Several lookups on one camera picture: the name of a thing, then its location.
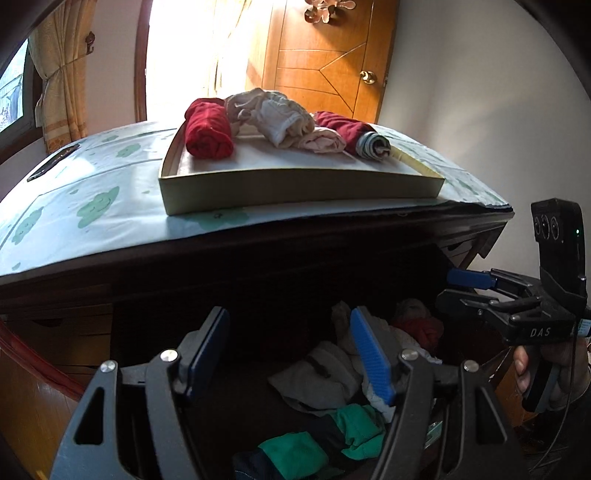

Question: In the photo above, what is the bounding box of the dark red underwear grey waistband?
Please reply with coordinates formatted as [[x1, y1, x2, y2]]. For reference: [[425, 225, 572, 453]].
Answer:
[[314, 111, 375, 155]]

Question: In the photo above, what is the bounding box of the shallow cardboard tray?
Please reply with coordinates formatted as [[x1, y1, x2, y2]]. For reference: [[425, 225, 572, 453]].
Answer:
[[158, 122, 446, 217]]

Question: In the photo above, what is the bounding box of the yellow curtain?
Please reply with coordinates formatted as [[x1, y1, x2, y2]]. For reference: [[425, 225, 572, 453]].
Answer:
[[34, 0, 93, 155]]

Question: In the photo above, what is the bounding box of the window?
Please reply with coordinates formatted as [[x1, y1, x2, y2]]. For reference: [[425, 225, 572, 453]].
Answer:
[[0, 34, 44, 160]]

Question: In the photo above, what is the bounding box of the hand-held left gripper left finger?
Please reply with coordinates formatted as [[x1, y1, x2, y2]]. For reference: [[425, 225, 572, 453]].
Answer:
[[51, 307, 230, 480]]

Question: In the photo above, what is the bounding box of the red strip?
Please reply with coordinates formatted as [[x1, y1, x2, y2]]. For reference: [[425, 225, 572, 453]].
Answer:
[[0, 318, 86, 398]]

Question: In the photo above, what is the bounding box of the gold door ornament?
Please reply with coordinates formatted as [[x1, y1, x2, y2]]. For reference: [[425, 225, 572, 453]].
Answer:
[[304, 0, 358, 24]]

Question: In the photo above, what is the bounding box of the cream ribbed underwear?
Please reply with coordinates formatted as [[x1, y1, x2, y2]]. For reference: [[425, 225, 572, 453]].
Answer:
[[256, 92, 315, 148]]

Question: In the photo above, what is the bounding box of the green flat box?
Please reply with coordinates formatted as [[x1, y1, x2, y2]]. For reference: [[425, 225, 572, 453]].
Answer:
[[422, 411, 446, 450]]

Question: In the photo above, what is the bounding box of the person's right hand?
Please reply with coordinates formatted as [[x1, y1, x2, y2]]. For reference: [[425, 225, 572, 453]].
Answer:
[[512, 342, 591, 398]]

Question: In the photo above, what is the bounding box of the pink underwear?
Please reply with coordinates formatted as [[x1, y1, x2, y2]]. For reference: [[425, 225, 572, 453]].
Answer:
[[295, 127, 347, 155]]

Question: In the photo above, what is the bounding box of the wooden door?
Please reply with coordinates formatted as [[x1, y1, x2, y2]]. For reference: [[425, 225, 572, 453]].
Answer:
[[245, 0, 400, 125]]

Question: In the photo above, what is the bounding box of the black phone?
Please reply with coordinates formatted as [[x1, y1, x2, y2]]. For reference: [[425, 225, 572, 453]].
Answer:
[[27, 143, 80, 183]]

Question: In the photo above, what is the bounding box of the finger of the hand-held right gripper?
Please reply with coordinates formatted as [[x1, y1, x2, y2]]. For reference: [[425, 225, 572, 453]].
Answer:
[[436, 288, 541, 330], [447, 268, 542, 301]]

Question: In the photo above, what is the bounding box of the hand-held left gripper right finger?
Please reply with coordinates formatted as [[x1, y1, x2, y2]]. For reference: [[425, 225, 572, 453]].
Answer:
[[350, 308, 529, 480]]

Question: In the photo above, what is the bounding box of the sheer tied curtain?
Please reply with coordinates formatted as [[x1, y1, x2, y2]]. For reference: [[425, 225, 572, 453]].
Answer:
[[198, 0, 252, 93]]

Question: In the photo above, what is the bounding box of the dark wooden drawer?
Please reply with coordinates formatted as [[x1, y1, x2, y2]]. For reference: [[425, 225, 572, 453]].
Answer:
[[111, 240, 467, 480]]

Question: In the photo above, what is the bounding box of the white underwear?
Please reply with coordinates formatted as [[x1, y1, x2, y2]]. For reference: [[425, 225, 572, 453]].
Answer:
[[331, 300, 400, 358]]

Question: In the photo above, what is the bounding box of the green black striped underwear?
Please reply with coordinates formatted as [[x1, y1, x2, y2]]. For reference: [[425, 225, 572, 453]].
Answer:
[[233, 404, 389, 480]]

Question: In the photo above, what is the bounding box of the cloud print tablecloth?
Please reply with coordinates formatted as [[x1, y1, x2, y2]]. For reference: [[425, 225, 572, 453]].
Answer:
[[0, 121, 514, 287]]

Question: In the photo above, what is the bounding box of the bright red knit underwear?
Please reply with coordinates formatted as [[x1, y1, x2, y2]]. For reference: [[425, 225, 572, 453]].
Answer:
[[392, 299, 445, 363]]

